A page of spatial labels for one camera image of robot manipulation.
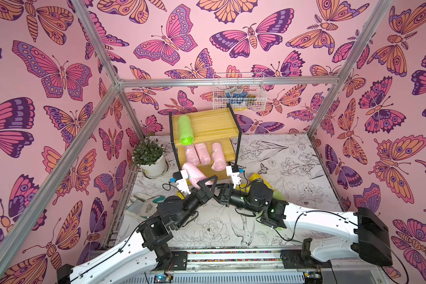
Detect white wire wall basket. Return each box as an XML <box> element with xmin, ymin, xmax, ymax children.
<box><xmin>211</xmin><ymin>73</ymin><xmax>267</xmax><ymax>112</ymax></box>

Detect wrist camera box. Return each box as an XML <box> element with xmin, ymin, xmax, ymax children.
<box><xmin>170</xmin><ymin>170</ymin><xmax>191</xmax><ymax>196</ymax></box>
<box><xmin>226</xmin><ymin>165</ymin><xmax>242</xmax><ymax>189</ymax></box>

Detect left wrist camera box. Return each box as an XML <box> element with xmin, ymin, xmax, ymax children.
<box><xmin>170</xmin><ymin>170</ymin><xmax>191</xmax><ymax>196</ymax></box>

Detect potted green plant white pot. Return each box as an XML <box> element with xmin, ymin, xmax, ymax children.
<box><xmin>133</xmin><ymin>138</ymin><xmax>169</xmax><ymax>179</ymax></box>

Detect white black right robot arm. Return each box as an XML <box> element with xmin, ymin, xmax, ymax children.
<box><xmin>212</xmin><ymin>181</ymin><xmax>393</xmax><ymax>267</ymax></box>

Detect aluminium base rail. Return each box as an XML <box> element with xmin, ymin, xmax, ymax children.
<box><xmin>84</xmin><ymin>246</ymin><xmax>388</xmax><ymax>284</ymax></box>

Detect yellow bag roll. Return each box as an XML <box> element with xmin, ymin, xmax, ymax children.
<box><xmin>249</xmin><ymin>173</ymin><xmax>273</xmax><ymax>189</ymax></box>
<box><xmin>176</xmin><ymin>192</ymin><xmax>185</xmax><ymax>200</ymax></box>

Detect green bag roll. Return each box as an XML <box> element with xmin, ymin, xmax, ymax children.
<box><xmin>177</xmin><ymin>115</ymin><xmax>194</xmax><ymax>146</ymax></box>
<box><xmin>273</xmin><ymin>190</ymin><xmax>286</xmax><ymax>202</ymax></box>

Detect blue items in basket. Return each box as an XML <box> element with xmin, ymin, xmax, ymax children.
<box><xmin>224</xmin><ymin>86</ymin><xmax>249</xmax><ymax>99</ymax></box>

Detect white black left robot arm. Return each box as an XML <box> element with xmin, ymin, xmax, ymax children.
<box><xmin>57</xmin><ymin>175</ymin><xmax>218</xmax><ymax>284</ymax></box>

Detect wooden three-tier shelf black frame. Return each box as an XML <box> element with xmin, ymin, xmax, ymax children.
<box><xmin>169</xmin><ymin>106</ymin><xmax>242</xmax><ymax>171</ymax></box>

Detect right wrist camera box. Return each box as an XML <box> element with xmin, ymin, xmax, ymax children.
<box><xmin>226</xmin><ymin>165</ymin><xmax>242</xmax><ymax>189</ymax></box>

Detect pink bag roll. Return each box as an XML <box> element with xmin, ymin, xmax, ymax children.
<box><xmin>195</xmin><ymin>143</ymin><xmax>211</xmax><ymax>165</ymax></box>
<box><xmin>182</xmin><ymin>162</ymin><xmax>207</xmax><ymax>189</ymax></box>
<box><xmin>184</xmin><ymin>145</ymin><xmax>200</xmax><ymax>166</ymax></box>
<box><xmin>211</xmin><ymin>142</ymin><xmax>227</xmax><ymax>172</ymax></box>

